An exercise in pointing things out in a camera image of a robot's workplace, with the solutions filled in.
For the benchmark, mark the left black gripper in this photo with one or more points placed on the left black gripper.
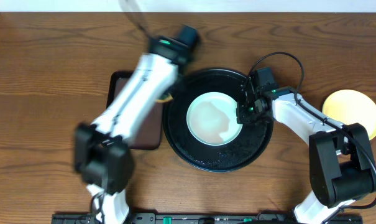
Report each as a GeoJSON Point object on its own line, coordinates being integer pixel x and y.
{"type": "Point", "coordinates": [168, 94]}

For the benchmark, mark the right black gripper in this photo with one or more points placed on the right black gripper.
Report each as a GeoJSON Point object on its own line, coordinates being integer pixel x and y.
{"type": "Point", "coordinates": [242, 116]}

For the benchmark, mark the green and orange sponge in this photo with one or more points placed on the green and orange sponge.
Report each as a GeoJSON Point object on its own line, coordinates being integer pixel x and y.
{"type": "Point", "coordinates": [164, 98]}

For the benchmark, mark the light blue plate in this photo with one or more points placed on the light blue plate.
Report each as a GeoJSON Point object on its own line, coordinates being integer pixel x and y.
{"type": "Point", "coordinates": [212, 119]}

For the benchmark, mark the yellow plate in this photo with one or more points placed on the yellow plate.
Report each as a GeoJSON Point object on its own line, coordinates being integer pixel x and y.
{"type": "Point", "coordinates": [351, 106]}

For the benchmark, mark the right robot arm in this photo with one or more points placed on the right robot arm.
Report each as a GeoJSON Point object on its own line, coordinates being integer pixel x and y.
{"type": "Point", "coordinates": [342, 166]}

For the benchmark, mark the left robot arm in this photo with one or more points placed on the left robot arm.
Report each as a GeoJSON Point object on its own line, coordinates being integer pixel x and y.
{"type": "Point", "coordinates": [101, 151]}

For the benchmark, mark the black round tray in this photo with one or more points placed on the black round tray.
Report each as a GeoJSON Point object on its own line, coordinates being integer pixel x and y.
{"type": "Point", "coordinates": [240, 152]}

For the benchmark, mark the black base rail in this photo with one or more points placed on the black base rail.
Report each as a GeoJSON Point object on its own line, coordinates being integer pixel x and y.
{"type": "Point", "coordinates": [151, 218]}

